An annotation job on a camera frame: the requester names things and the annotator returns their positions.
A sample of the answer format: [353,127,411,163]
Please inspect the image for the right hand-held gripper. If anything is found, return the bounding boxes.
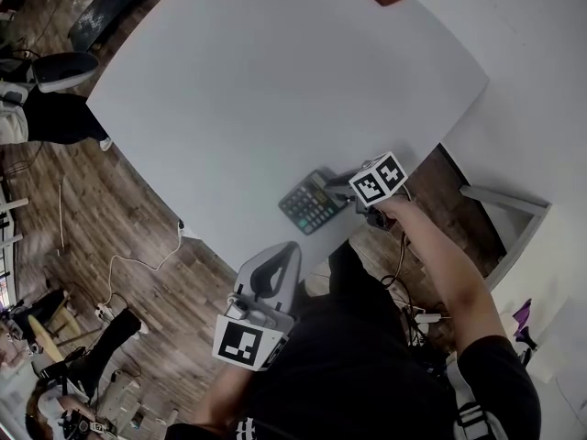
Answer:
[325,151,409,234]

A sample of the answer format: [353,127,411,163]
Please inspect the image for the grey office chair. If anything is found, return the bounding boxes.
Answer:
[29,51,100,94]

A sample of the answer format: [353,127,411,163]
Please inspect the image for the purple cloth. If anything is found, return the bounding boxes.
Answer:
[510,297,538,351]

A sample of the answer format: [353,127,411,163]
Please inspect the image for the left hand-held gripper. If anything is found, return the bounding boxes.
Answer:
[212,240,304,373]

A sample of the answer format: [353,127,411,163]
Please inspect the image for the wooden stool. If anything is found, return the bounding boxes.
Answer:
[26,290,82,364]

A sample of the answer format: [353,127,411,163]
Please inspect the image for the person's black clothing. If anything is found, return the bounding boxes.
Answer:
[163,239,543,440]

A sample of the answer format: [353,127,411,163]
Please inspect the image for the black calculator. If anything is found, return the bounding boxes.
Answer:
[278,168,349,237]

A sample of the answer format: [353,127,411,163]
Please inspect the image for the black speckled mat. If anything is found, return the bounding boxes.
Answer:
[68,0,162,53]

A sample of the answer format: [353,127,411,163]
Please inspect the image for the grey table frame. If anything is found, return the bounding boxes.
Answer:
[460,182,552,291]

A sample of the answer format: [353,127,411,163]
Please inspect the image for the person's left forearm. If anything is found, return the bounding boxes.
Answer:
[190,362,260,433]

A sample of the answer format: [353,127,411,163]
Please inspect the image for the white power cable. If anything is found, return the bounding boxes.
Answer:
[96,219,185,314]

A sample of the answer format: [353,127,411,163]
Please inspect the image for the person's right forearm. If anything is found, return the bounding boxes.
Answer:
[381,196,509,355]

